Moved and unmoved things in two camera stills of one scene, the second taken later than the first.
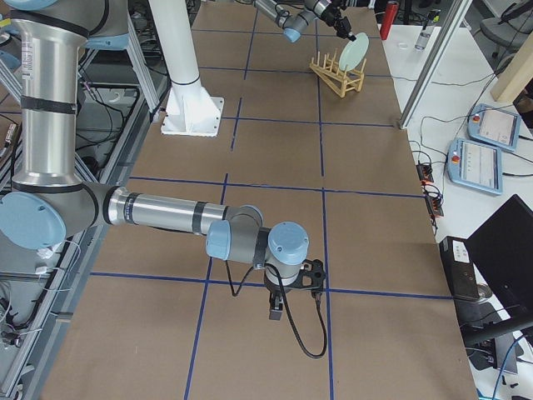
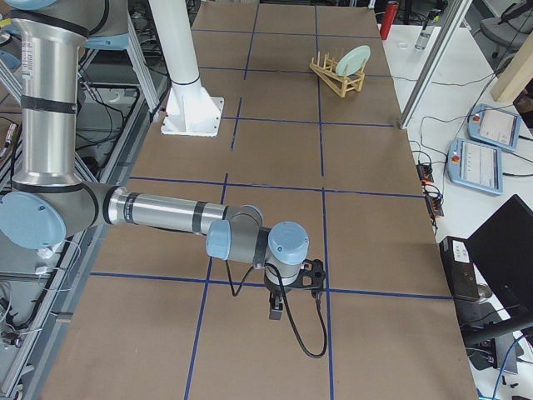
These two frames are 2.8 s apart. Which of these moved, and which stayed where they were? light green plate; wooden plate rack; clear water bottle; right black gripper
Moved: light green plate
Stayed: clear water bottle; right black gripper; wooden plate rack
